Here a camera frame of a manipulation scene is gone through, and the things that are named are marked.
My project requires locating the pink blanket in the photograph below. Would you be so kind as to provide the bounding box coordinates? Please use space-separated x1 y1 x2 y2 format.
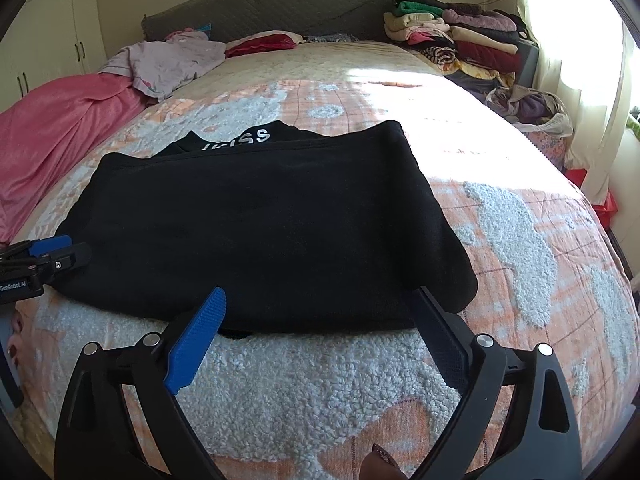
0 74 151 247

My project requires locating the dark patterned cloth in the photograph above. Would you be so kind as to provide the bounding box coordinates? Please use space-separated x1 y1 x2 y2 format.
302 33 359 44

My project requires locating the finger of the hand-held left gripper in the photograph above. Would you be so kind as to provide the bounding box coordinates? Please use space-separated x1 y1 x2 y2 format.
50 241 94 275
0 235 74 262

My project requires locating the red cloth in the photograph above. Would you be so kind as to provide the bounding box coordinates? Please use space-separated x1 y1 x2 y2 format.
225 31 305 59

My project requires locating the person's right hand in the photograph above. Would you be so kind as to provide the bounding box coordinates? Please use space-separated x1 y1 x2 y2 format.
359 441 412 480

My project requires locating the red box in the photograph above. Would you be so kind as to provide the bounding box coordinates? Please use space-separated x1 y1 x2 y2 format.
565 166 620 232

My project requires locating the beige quilted bedsheet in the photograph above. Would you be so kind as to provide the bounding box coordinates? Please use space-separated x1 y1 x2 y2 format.
170 40 447 100

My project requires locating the person's left hand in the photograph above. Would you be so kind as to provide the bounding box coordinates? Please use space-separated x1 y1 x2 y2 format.
7 304 27 370

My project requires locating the white wardrobe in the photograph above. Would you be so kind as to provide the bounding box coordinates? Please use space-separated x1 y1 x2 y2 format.
0 0 109 117

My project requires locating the grey bedside cabinet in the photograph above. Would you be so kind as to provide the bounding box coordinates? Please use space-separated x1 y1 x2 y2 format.
517 37 542 89

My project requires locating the pile of folded clothes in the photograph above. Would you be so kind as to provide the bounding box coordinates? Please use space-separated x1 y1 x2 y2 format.
382 0 532 97

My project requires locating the black sweater with orange cuffs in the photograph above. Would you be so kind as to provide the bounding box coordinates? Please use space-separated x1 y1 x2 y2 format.
47 120 479 341

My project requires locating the bag of clothes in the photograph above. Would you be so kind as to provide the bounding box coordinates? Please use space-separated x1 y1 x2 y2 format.
485 85 574 172

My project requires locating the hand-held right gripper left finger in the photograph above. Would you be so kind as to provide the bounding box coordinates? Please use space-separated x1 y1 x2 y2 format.
54 286 228 480

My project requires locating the pink garment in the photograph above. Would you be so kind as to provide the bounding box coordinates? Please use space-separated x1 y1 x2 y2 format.
165 22 214 44

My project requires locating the pale window curtain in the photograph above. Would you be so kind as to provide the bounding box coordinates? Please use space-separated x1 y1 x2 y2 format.
517 0 640 207

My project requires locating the lilac garment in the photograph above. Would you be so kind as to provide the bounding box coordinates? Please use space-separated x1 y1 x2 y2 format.
97 35 227 102

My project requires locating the grey padded headboard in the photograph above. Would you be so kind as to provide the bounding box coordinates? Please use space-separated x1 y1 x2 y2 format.
141 0 399 44

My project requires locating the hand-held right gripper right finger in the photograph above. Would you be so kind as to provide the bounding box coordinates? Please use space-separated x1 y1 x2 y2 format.
411 286 583 480

